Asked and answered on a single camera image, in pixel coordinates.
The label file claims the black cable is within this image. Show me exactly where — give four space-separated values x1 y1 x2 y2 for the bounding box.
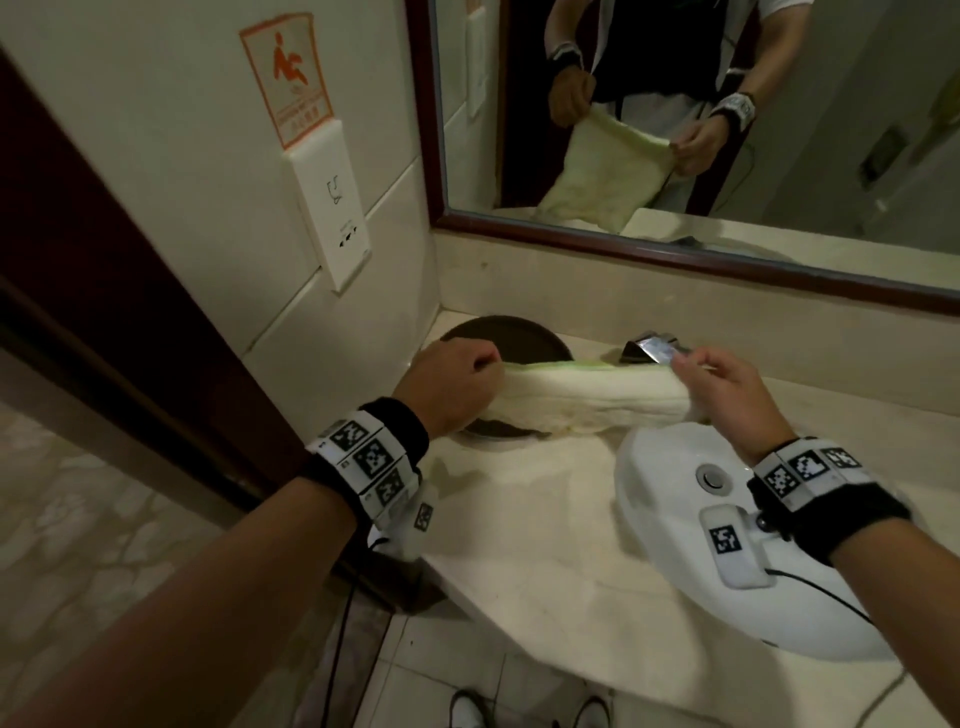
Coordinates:
771 568 880 625
318 577 357 728

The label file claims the black marker wristband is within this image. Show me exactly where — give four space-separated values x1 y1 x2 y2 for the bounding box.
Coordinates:
745 436 914 567
303 396 432 530

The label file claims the chrome faucet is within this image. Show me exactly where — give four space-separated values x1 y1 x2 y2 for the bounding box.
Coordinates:
620 330 696 369

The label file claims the white-green towel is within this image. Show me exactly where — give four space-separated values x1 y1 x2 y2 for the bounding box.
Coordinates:
480 358 712 438

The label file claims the person's left shoe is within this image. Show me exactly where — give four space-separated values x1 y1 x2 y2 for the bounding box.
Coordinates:
448 690 486 728

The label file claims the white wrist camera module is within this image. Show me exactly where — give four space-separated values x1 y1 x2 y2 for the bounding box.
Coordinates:
366 482 441 562
698 504 778 591

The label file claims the person's left hand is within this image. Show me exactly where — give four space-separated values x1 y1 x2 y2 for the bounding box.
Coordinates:
391 337 505 441

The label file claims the white wall socket cover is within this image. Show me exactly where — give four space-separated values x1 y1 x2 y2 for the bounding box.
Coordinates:
281 117 373 295

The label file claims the white sink basin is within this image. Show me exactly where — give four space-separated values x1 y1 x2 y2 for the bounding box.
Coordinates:
612 418 910 663

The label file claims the wood-framed wall mirror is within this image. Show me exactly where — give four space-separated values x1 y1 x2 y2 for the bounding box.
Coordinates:
405 0 960 317

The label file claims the orange slip warning sign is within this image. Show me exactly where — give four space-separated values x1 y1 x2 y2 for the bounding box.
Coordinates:
239 11 336 150

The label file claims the person's right hand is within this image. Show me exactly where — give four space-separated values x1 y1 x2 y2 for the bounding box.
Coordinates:
669 345 798 467

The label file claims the dark round tray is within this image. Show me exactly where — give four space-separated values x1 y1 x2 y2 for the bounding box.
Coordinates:
437 315 576 441

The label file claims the person's left forearm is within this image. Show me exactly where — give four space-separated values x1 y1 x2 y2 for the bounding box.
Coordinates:
0 477 363 728

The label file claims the dark brown door frame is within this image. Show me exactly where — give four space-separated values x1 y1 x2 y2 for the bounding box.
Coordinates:
0 45 451 616

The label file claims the person's right forearm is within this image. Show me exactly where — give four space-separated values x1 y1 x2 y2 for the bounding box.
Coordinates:
828 517 960 728

